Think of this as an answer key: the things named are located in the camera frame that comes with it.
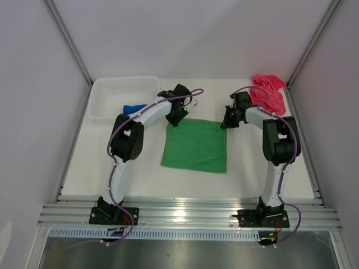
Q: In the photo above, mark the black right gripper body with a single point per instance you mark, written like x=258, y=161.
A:
x=230, y=119

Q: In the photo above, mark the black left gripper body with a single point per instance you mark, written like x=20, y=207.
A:
x=175, y=117

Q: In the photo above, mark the green towel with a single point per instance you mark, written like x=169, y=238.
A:
x=196, y=145

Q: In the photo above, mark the blue towel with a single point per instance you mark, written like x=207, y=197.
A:
x=129, y=109

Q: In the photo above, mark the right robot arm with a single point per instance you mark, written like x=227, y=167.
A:
x=280, y=145

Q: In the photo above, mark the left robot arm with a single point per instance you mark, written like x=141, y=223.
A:
x=127, y=139

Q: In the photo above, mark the pink towel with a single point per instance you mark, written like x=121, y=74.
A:
x=268, y=85

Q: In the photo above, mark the white plastic basket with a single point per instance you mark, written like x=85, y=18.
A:
x=109, y=95

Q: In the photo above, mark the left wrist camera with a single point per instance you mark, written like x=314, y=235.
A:
x=192, y=103

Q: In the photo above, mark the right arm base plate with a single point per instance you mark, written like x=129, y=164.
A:
x=254, y=219

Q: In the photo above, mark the aluminium frame rail right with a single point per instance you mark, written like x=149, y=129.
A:
x=305, y=152

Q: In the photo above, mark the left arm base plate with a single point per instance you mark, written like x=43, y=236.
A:
x=114, y=217

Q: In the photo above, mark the slotted cable duct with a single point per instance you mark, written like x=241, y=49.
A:
x=152, y=234

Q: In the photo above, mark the aluminium frame post right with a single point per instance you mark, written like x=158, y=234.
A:
x=314, y=41

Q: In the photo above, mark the aluminium frame post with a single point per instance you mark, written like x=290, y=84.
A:
x=314, y=41
x=68, y=40

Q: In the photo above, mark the aluminium front rail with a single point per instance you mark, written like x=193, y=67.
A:
x=184, y=213

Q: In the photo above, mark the aluminium frame post left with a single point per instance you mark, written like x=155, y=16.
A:
x=68, y=40

